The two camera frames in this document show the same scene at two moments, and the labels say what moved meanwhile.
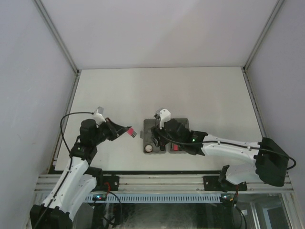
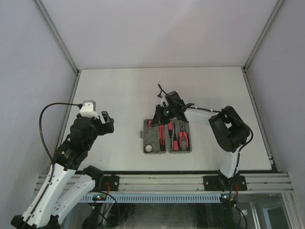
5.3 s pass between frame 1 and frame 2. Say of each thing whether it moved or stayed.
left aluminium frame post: stayed
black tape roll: stayed
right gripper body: moved
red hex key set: moved
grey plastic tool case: stayed
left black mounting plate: stayed
